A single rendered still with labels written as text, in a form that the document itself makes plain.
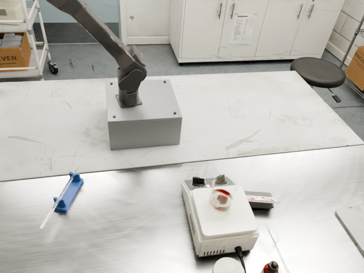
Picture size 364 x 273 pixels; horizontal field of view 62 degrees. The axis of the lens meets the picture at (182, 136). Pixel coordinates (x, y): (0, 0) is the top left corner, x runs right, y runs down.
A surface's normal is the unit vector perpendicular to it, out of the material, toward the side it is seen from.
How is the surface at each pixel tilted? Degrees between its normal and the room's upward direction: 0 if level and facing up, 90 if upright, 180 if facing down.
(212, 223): 0
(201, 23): 90
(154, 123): 90
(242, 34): 89
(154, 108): 1
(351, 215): 0
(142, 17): 90
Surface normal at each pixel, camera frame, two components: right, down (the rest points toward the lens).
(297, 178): 0.08, -0.75
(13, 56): 0.27, 0.66
